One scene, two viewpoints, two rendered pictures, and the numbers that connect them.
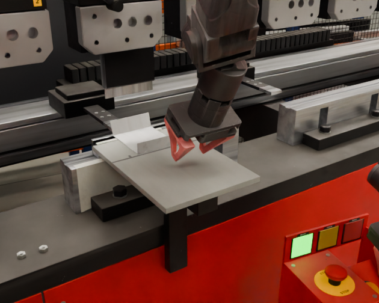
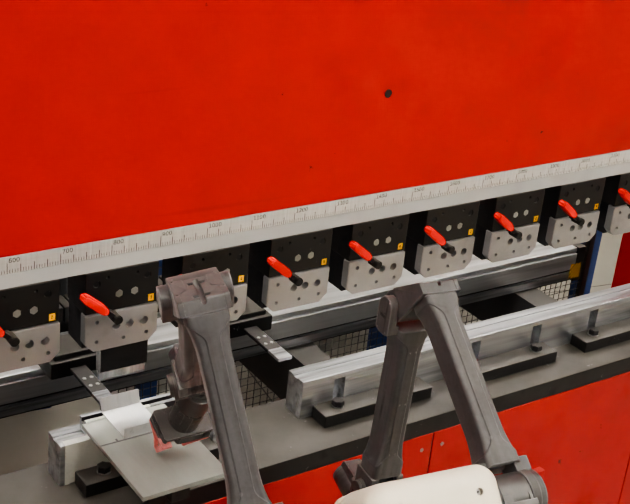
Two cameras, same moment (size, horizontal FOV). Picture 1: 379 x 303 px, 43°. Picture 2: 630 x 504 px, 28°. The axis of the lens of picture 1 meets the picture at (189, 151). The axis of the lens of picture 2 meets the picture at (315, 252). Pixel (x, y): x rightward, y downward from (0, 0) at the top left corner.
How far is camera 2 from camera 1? 1.63 m
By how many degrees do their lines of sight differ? 3
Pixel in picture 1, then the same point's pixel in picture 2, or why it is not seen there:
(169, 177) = (150, 466)
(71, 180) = (59, 455)
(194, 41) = (172, 384)
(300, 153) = (304, 430)
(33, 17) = (47, 329)
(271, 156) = (270, 431)
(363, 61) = not seen: hidden behind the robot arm
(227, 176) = (200, 469)
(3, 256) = not seen: outside the picture
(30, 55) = (41, 357)
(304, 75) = (345, 314)
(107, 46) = (105, 344)
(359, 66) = not seen: hidden behind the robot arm
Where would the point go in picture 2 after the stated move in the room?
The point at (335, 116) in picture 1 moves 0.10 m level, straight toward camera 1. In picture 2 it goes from (356, 386) to (343, 408)
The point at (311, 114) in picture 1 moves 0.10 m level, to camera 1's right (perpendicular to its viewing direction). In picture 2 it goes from (322, 385) to (368, 389)
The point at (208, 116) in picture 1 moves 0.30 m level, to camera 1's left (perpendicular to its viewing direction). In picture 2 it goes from (183, 425) to (16, 412)
